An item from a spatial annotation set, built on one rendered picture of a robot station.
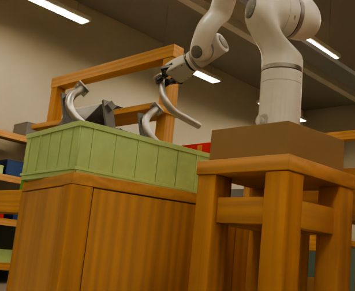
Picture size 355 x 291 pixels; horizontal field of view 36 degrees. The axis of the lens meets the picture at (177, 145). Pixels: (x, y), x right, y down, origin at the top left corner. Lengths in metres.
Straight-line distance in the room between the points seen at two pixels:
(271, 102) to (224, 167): 0.23
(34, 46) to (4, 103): 1.07
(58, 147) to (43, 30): 7.30
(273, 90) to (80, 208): 0.65
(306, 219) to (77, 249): 0.65
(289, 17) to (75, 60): 7.80
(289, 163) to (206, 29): 0.85
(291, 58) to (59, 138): 0.78
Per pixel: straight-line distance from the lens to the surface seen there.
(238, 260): 1.91
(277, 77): 1.57
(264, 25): 1.60
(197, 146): 7.94
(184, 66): 2.17
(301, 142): 1.44
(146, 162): 1.82
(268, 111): 1.55
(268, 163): 1.38
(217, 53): 2.12
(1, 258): 7.75
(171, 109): 2.21
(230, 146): 1.51
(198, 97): 11.20
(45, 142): 1.90
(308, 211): 1.44
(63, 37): 9.25
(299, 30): 1.67
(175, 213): 1.76
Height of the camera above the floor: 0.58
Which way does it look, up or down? 12 degrees up
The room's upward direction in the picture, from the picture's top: 6 degrees clockwise
